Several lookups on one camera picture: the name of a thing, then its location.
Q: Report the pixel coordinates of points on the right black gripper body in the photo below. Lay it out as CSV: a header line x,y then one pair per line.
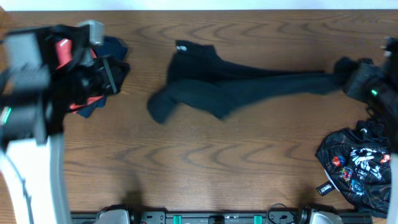
x,y
368,84

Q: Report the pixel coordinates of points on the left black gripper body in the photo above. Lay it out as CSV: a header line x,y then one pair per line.
x,y
81,82

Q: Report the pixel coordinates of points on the plain black t-shirt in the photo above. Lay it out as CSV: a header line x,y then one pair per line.
x,y
198,77

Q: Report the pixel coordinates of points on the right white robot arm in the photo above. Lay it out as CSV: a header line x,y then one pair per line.
x,y
388,111

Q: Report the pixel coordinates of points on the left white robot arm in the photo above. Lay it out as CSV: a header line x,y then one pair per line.
x,y
49,69

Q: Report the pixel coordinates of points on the navy folded garment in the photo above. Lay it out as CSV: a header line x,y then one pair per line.
x,y
112,46

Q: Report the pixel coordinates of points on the red folded t-shirt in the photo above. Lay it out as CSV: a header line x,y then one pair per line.
x,y
64,53

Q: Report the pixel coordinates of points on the black patterned printed shirt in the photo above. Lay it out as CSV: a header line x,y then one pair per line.
x,y
357,163

